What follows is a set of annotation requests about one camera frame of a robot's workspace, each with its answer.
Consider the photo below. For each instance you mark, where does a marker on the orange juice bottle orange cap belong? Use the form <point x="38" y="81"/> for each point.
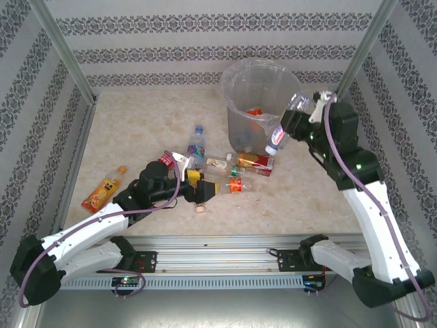
<point x="102" y="193"/>

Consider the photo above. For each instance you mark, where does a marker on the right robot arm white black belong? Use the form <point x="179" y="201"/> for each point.
<point x="375" y="222"/>

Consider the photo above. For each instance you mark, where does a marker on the right circuit board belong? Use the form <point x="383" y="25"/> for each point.
<point x="312" y="284"/>

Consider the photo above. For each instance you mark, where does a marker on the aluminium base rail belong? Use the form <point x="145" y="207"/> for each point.
<point x="215" y="259"/>

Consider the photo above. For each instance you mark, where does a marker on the grey metal sheet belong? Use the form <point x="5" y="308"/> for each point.
<point x="218" y="311"/>

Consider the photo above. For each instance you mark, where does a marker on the grey mesh bin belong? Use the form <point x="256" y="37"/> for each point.
<point x="246" y="136"/>

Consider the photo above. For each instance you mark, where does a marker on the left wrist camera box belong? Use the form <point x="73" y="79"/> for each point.
<point x="181" y="160"/>

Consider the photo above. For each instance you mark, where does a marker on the small orange label bottle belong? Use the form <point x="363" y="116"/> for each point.
<point x="235" y="186"/>

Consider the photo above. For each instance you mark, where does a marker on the orange label tan cap bottle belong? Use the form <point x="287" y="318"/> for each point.
<point x="254" y="111"/>

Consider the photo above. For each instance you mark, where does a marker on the red gold label bottle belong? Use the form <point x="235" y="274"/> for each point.
<point x="254" y="162"/>

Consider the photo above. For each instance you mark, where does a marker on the aluminium frame post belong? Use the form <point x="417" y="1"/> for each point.
<point x="61" y="48"/>
<point x="368" y="44"/>

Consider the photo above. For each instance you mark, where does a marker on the aluminium right side rail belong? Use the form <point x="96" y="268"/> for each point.
<point x="385" y="222"/>

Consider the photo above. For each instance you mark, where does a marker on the aluminium left frame post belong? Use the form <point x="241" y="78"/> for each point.
<point x="61" y="48"/>

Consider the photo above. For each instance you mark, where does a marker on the clear plastic bin liner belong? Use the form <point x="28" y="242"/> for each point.
<point x="273" y="121"/>

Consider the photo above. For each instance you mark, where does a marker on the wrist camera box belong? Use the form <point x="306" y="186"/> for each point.
<point x="319" y="106"/>
<point x="181" y="160"/>

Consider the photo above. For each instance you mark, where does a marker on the square clear crane label bottle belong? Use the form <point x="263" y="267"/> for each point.
<point x="216" y="164"/>

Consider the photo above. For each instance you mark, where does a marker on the left circuit board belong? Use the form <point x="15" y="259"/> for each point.
<point x="126" y="281"/>

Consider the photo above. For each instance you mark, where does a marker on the aluminium left side rail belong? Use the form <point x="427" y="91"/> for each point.
<point x="76" y="164"/>

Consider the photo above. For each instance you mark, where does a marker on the aluminium right frame post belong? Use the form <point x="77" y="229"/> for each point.
<point x="368" y="44"/>

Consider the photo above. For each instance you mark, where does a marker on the circuit board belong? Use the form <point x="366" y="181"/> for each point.
<point x="312" y="284"/>
<point x="126" y="281"/>

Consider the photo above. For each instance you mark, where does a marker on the green neck band clear bottle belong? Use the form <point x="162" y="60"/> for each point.
<point x="237" y="171"/>

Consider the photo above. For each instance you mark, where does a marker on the clear bottle purple red label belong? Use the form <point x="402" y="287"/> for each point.
<point x="277" y="138"/>

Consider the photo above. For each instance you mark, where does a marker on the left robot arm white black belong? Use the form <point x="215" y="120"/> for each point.
<point x="85" y="227"/>

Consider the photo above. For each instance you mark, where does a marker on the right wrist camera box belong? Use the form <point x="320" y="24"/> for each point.
<point x="319" y="106"/>

